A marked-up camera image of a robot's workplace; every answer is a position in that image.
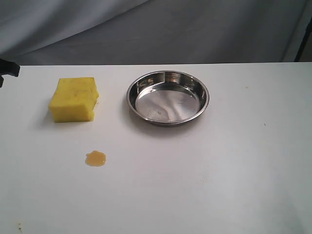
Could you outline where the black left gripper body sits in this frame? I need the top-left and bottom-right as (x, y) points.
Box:
(0, 59), (20, 88)

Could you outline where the orange liquid spill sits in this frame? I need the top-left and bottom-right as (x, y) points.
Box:
(85, 151), (106, 167)

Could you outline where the yellow sponge block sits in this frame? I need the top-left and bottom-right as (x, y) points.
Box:
(48, 77), (99, 123)

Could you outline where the round stainless steel dish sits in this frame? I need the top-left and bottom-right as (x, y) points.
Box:
(126, 70), (210, 127)

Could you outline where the grey backdrop cloth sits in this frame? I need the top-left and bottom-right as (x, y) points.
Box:
(0, 0), (312, 65)

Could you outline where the black stand pole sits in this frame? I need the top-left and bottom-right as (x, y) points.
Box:
(294, 19), (312, 62)

